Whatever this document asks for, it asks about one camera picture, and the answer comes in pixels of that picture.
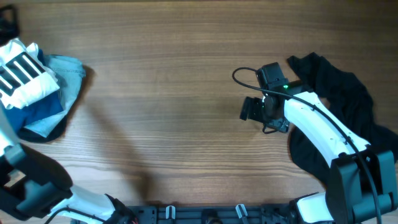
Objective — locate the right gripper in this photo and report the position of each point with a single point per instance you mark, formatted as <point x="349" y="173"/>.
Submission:
<point x="280" y="124"/>

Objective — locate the white polo shirt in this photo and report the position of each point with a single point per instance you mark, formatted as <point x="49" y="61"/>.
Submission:
<point x="24" y="79"/>

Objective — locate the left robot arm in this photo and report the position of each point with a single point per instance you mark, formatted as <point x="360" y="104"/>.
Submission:
<point x="33" y="184"/>

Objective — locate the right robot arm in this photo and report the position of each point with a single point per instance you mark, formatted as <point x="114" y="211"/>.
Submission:
<point x="362" y="182"/>

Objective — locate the black shirt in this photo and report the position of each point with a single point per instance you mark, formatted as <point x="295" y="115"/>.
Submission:
<point x="349" y="101"/>

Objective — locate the light grey shirt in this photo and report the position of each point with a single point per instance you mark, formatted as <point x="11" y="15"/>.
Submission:
<point x="70" y="73"/>

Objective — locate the blue shirt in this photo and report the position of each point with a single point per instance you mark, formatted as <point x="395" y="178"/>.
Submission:
<point x="41" y="109"/>

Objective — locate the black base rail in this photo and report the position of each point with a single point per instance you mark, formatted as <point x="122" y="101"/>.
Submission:
<point x="217" y="214"/>

